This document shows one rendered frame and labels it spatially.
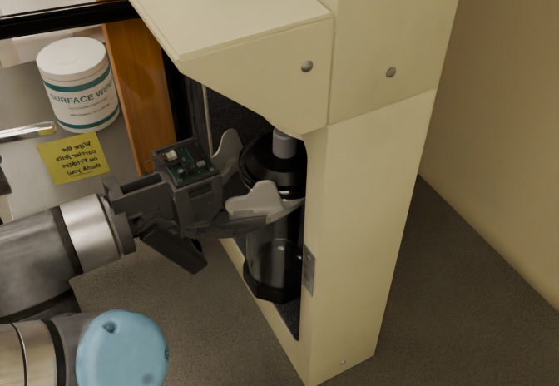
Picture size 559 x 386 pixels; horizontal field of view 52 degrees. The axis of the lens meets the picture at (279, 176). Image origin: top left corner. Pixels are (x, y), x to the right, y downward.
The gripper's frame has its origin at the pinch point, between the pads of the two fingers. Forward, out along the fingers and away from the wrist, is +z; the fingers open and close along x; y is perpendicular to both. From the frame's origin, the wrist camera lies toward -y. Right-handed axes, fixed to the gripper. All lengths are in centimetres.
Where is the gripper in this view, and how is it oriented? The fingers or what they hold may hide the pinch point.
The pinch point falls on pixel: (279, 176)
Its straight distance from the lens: 68.9
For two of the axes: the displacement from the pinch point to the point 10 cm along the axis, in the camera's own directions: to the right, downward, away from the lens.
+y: 0.0, -7.1, -7.0
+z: 8.8, -3.3, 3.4
